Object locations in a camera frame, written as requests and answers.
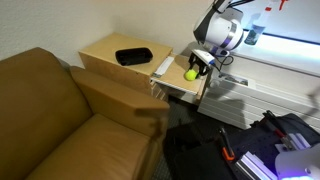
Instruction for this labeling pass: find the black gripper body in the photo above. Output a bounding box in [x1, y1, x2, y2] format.
[189, 52, 212, 70]

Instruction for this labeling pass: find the green tennis ball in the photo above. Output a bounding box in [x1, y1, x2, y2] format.
[184, 68, 198, 82]

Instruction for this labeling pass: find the wooden sliding drawer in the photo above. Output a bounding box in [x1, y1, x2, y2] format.
[150, 53, 212, 105]

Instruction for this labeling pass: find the black plastic dish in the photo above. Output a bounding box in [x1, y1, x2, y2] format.
[115, 47, 154, 67]

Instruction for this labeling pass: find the white remote control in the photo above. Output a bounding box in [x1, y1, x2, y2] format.
[152, 55, 175, 78]

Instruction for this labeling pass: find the colourful picture sticker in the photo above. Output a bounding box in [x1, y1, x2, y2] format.
[218, 71, 250, 87]

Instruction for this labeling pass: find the white ribbed radiator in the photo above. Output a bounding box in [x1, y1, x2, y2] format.
[197, 68, 320, 131]

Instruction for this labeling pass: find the spray bottle with red trigger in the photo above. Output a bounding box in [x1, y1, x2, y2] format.
[243, 0, 288, 47]

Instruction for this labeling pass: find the black fabric bag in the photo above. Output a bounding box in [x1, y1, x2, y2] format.
[164, 123, 205, 159]

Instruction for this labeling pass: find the light wooden nightstand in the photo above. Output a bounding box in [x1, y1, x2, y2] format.
[78, 32, 174, 98]

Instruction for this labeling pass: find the white window sill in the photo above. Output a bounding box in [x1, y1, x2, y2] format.
[229, 29, 320, 78]

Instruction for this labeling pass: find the brown leather sofa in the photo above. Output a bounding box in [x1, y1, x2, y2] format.
[0, 47, 171, 180]

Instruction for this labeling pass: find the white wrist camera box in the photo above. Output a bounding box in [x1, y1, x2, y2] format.
[192, 48, 216, 66]

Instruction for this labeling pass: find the orange handled bar clamp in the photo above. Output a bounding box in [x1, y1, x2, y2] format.
[218, 127, 236, 163]
[262, 109, 295, 145]

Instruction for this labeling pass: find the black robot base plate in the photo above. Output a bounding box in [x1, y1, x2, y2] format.
[173, 111, 320, 180]

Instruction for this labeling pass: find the aluminium extrusion rail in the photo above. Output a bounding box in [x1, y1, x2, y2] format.
[234, 151, 280, 180]
[287, 132, 313, 151]

